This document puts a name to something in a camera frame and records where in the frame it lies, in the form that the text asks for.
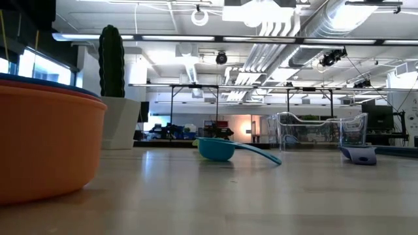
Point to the green measuring cup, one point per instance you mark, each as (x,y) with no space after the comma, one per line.
(195,142)

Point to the teal measuring cup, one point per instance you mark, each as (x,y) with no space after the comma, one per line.
(215,150)

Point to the purple measuring cup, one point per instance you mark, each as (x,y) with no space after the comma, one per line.
(360,156)

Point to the orange measuring cup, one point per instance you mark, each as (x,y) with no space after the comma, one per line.
(49,143)

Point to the clear plastic basket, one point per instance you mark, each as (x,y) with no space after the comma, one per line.
(352,130)

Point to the white plant pot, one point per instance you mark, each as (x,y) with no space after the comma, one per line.
(119,124)

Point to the green cactus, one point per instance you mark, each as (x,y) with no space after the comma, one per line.
(111,62)

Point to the black monitor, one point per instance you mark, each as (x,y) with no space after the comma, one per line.
(377,117)

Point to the black background table frame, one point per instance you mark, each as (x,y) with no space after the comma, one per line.
(172,104)
(331,102)

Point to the black aluminium table frame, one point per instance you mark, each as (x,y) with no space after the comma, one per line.
(156,143)

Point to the black ceiling camera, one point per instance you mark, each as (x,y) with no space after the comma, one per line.
(221,58)

